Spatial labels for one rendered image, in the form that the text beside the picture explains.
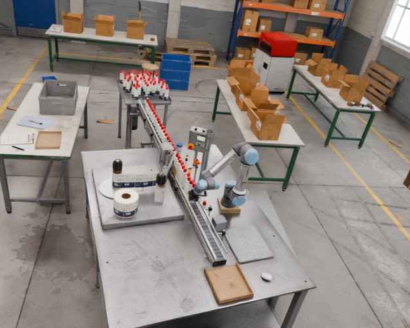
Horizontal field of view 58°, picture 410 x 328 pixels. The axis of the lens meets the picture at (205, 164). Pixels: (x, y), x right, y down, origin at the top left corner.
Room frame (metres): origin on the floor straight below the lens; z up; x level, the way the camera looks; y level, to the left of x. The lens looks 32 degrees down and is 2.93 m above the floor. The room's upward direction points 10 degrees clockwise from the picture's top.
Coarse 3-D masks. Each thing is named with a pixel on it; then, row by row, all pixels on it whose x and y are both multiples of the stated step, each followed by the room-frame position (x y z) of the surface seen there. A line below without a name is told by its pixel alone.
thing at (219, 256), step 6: (192, 204) 2.60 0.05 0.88; (198, 210) 2.54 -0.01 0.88; (198, 216) 2.46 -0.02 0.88; (204, 222) 2.40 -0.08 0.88; (198, 228) 2.32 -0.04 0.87; (204, 228) 2.32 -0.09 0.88; (210, 234) 2.26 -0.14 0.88; (204, 240) 2.19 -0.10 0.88; (210, 240) 2.20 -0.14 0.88; (216, 246) 2.14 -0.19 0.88; (210, 252) 2.07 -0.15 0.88; (216, 252) 2.08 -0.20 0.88; (222, 258) 2.02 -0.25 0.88
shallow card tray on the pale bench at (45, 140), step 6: (42, 132) 3.50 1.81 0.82; (48, 132) 3.51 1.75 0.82; (54, 132) 3.53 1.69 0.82; (60, 132) 3.56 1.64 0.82; (42, 138) 3.40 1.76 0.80; (48, 138) 3.42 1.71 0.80; (54, 138) 3.44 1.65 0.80; (60, 138) 3.46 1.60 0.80; (36, 144) 3.25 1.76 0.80; (42, 144) 3.27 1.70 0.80; (48, 144) 3.29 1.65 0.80; (54, 144) 3.31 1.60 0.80; (60, 144) 3.30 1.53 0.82
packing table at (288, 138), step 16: (224, 80) 6.30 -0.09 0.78; (224, 96) 5.54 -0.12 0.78; (224, 112) 6.28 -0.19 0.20; (240, 112) 5.04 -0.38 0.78; (240, 128) 4.51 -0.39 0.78; (288, 128) 4.77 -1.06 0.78; (256, 144) 4.24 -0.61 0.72; (272, 144) 4.24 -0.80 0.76; (288, 144) 4.29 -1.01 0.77; (304, 144) 4.35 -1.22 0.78; (288, 176) 4.37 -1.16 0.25
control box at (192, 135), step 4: (192, 128) 2.89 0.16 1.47; (200, 128) 2.92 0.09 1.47; (192, 132) 2.84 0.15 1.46; (196, 132) 2.84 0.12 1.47; (200, 132) 2.84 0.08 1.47; (192, 136) 2.84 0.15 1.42; (196, 136) 2.84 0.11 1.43; (188, 140) 2.85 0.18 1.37; (192, 140) 2.84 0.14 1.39; (196, 140) 2.83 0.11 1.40; (188, 144) 2.84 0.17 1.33; (192, 144) 2.84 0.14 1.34; (188, 148) 2.84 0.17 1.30; (192, 148) 2.84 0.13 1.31; (196, 148) 2.83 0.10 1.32; (200, 148) 2.83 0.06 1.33; (204, 148) 2.82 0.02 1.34; (204, 152) 2.82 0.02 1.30
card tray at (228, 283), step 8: (208, 272) 1.91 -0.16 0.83; (216, 272) 1.92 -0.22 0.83; (224, 272) 1.94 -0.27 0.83; (232, 272) 1.95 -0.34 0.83; (240, 272) 1.95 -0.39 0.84; (208, 280) 1.84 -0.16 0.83; (216, 280) 1.85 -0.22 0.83; (224, 280) 1.86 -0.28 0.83; (232, 280) 1.87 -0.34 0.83; (240, 280) 1.88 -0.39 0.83; (216, 288) 1.78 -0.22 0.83; (224, 288) 1.79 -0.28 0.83; (232, 288) 1.80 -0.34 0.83; (240, 288) 1.81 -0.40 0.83; (248, 288) 1.83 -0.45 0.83; (216, 296) 1.70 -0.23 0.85; (224, 296) 1.72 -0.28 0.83; (232, 296) 1.74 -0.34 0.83; (240, 296) 1.72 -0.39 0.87; (248, 296) 1.75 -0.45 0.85
